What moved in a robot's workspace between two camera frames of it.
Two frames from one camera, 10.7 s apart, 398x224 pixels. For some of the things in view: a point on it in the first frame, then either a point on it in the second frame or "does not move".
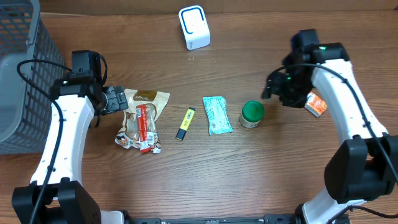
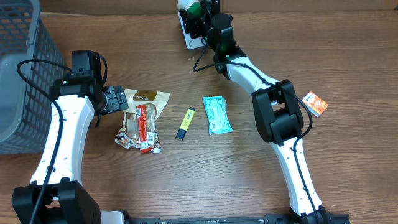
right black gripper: x=273 y=88 to x=194 y=25
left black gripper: x=116 y=99 does not move
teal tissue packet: x=216 y=110 does not move
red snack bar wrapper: x=142 y=128 does not move
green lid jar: x=252 y=112 to x=195 y=9
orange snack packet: x=315 y=104 does not move
